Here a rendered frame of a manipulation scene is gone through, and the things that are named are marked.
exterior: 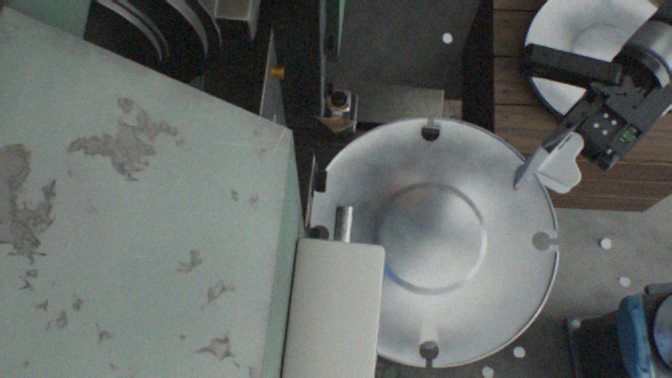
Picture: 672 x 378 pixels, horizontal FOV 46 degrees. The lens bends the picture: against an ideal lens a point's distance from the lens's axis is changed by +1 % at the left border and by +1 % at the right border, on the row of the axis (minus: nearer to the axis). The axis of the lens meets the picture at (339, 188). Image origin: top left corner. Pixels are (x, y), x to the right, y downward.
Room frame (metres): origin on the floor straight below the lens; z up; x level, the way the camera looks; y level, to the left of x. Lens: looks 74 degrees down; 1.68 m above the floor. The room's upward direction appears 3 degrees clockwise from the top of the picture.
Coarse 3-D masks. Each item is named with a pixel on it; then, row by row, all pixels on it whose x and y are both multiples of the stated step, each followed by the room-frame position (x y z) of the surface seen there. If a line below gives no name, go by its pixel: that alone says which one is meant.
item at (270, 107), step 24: (264, 24) 0.27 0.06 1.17; (240, 48) 0.25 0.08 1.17; (264, 48) 0.25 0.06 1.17; (216, 72) 0.23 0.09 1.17; (240, 72) 0.23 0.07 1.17; (264, 72) 0.23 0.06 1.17; (216, 96) 0.21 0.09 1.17; (240, 96) 0.21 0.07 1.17; (264, 96) 0.21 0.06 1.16; (312, 168) 0.22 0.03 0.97; (312, 192) 0.21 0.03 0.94
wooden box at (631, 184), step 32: (512, 0) 0.77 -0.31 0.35; (544, 0) 0.77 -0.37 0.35; (480, 32) 0.77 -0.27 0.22; (512, 32) 0.70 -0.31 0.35; (480, 64) 0.70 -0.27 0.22; (512, 64) 0.64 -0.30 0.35; (480, 96) 0.63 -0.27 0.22; (512, 96) 0.58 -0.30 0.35; (512, 128) 0.51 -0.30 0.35; (544, 128) 0.52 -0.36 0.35; (576, 160) 0.47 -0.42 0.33; (640, 160) 0.47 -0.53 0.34; (576, 192) 0.47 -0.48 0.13; (608, 192) 0.47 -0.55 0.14; (640, 192) 0.47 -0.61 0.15
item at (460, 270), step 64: (384, 128) 0.33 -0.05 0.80; (448, 128) 0.34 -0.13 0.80; (384, 192) 0.25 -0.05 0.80; (448, 192) 0.26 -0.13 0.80; (512, 192) 0.26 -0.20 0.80; (384, 256) 0.18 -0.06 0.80; (448, 256) 0.18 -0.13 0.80; (512, 256) 0.19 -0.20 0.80; (384, 320) 0.11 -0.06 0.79; (448, 320) 0.11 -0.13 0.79; (512, 320) 0.11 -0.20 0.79
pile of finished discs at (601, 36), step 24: (552, 0) 0.76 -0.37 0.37; (576, 0) 0.77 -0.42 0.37; (600, 0) 0.77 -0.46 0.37; (624, 0) 0.77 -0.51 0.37; (648, 0) 0.77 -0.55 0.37; (552, 24) 0.71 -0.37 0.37; (576, 24) 0.72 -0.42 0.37; (600, 24) 0.72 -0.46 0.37; (624, 24) 0.72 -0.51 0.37; (576, 48) 0.67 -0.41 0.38; (600, 48) 0.67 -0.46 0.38; (552, 96) 0.57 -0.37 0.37; (576, 96) 0.57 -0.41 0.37
